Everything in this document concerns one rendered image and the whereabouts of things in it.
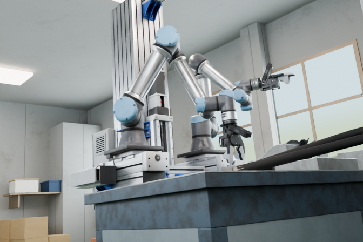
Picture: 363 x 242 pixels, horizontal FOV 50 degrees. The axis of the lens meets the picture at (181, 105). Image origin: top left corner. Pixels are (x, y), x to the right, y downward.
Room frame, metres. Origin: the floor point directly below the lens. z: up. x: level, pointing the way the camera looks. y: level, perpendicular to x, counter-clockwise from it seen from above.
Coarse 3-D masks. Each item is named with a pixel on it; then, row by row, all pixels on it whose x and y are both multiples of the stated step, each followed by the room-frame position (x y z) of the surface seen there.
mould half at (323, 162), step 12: (288, 144) 1.51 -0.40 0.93; (264, 156) 1.58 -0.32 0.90; (324, 156) 1.63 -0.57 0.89; (228, 168) 1.75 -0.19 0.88; (276, 168) 1.54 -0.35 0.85; (288, 168) 1.49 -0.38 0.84; (300, 168) 1.45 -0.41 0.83; (312, 168) 1.41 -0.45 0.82; (324, 168) 1.41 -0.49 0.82; (336, 168) 1.46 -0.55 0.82; (348, 168) 1.51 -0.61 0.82
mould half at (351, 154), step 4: (344, 152) 1.75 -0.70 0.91; (348, 152) 1.74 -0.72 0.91; (352, 152) 1.73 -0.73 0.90; (356, 152) 1.73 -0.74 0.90; (360, 152) 1.71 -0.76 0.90; (340, 156) 1.76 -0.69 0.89; (344, 156) 1.76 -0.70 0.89; (348, 156) 1.74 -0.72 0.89; (352, 156) 1.74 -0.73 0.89; (356, 156) 1.73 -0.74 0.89; (360, 156) 1.72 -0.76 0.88; (360, 160) 1.72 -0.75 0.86; (360, 164) 1.72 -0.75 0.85; (360, 168) 1.72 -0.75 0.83
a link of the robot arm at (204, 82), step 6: (198, 78) 2.43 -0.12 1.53; (204, 78) 2.42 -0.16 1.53; (204, 84) 2.42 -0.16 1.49; (210, 84) 2.45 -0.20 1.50; (204, 90) 2.42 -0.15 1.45; (210, 90) 2.44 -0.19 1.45; (210, 96) 2.43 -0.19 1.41; (216, 120) 2.45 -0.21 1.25; (216, 126) 2.43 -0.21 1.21; (216, 132) 2.44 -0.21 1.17
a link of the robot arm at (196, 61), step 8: (192, 56) 2.32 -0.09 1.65; (200, 56) 2.30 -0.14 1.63; (192, 64) 2.31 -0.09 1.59; (200, 64) 2.27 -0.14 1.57; (208, 64) 2.28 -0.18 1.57; (200, 72) 2.32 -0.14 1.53; (208, 72) 2.27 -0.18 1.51; (216, 72) 2.26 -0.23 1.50; (216, 80) 2.25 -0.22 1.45; (224, 80) 2.23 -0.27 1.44; (224, 88) 2.24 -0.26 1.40; (232, 88) 2.22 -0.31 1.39; (240, 96) 2.18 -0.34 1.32; (240, 104) 2.29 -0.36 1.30
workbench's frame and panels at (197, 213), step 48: (144, 192) 1.13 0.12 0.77; (192, 192) 0.98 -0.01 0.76; (240, 192) 1.00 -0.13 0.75; (288, 192) 1.12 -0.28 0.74; (336, 192) 1.25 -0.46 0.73; (96, 240) 1.44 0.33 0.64; (144, 240) 1.18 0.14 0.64; (192, 240) 1.00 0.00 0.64; (240, 240) 1.00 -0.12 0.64; (288, 240) 1.10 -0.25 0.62; (336, 240) 1.23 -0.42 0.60
